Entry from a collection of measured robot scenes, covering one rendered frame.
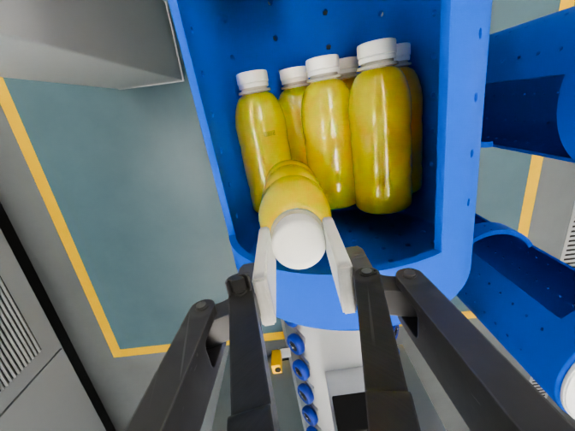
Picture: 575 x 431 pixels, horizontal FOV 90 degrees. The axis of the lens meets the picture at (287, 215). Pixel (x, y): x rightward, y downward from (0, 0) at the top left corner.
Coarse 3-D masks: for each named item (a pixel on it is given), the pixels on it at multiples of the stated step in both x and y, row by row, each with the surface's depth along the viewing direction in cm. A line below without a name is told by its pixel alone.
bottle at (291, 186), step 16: (288, 160) 35; (272, 176) 30; (288, 176) 26; (304, 176) 27; (272, 192) 24; (288, 192) 23; (304, 192) 23; (320, 192) 24; (272, 208) 23; (288, 208) 22; (304, 208) 22; (320, 208) 23; (272, 224) 22; (320, 224) 22
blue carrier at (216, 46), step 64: (192, 0) 31; (256, 0) 38; (320, 0) 39; (384, 0) 36; (448, 0) 18; (192, 64) 28; (256, 64) 40; (448, 64) 19; (448, 128) 21; (448, 192) 23; (384, 256) 35; (448, 256) 25; (320, 320) 26
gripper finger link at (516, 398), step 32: (416, 288) 12; (416, 320) 13; (448, 320) 10; (448, 352) 10; (480, 352) 9; (448, 384) 10; (480, 384) 8; (512, 384) 8; (480, 416) 8; (512, 416) 7; (544, 416) 7
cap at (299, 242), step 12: (288, 216) 21; (300, 216) 20; (276, 228) 20; (288, 228) 20; (300, 228) 20; (312, 228) 20; (276, 240) 20; (288, 240) 20; (300, 240) 20; (312, 240) 20; (324, 240) 20; (276, 252) 20; (288, 252) 20; (300, 252) 20; (312, 252) 20; (288, 264) 21; (300, 264) 21; (312, 264) 21
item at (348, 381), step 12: (336, 372) 68; (348, 372) 67; (360, 372) 67; (336, 384) 65; (348, 384) 65; (360, 384) 64; (336, 396) 61; (348, 396) 60; (360, 396) 60; (336, 408) 58; (348, 408) 58; (360, 408) 58; (336, 420) 56; (348, 420) 56; (360, 420) 56
